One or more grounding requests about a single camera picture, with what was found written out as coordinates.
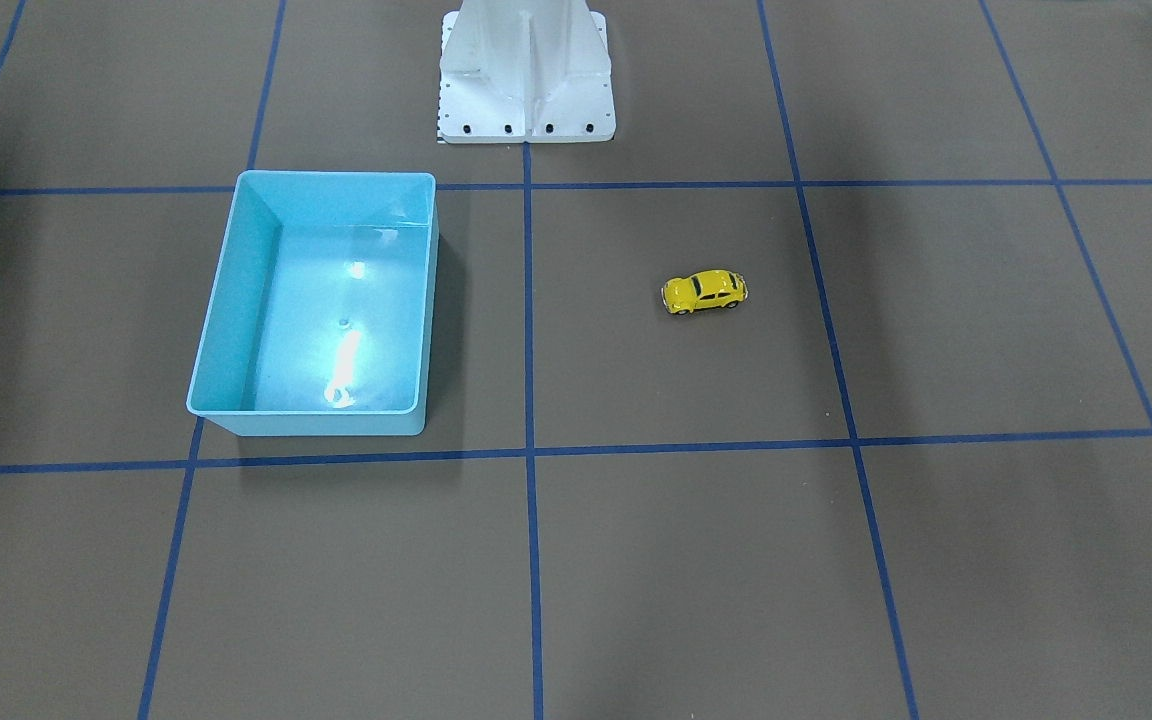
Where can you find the yellow beetle toy car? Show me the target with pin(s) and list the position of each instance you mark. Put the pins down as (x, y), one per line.
(703, 291)

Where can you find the light blue plastic bin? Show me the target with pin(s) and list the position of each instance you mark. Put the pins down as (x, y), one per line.
(320, 316)

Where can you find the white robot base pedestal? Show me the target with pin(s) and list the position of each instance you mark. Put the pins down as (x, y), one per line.
(525, 72)

